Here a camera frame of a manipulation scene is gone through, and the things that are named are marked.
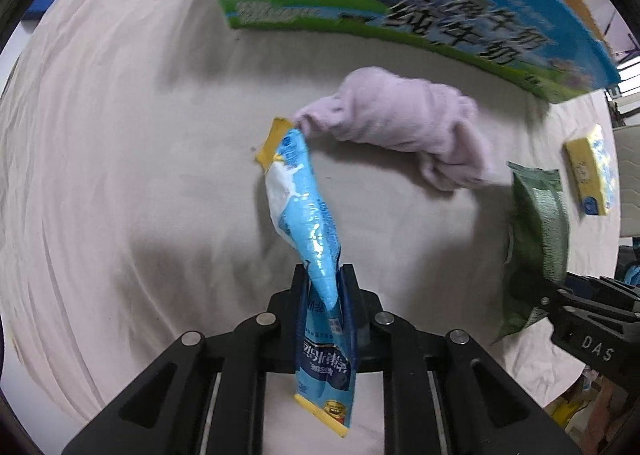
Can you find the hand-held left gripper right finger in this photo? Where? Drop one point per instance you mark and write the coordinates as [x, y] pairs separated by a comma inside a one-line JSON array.
[[346, 295]]

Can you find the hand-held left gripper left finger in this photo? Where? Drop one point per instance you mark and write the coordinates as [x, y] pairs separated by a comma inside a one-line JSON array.
[[299, 295]]

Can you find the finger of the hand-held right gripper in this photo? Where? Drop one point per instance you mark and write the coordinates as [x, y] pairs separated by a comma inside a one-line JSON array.
[[535, 287]]

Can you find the green wet wipes packet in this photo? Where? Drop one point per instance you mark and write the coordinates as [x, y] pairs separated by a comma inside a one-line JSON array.
[[542, 220]]

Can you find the blue and yellow snack packet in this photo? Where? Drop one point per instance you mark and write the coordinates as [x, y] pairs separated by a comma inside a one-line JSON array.
[[305, 215]]

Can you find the yellow and blue tissue pack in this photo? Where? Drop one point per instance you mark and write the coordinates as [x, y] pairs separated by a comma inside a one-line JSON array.
[[592, 170]]

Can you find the light purple towel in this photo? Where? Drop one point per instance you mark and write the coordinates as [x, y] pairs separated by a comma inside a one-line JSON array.
[[400, 120]]

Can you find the white bed sheet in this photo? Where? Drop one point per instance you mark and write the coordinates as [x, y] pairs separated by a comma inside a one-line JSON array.
[[125, 160]]

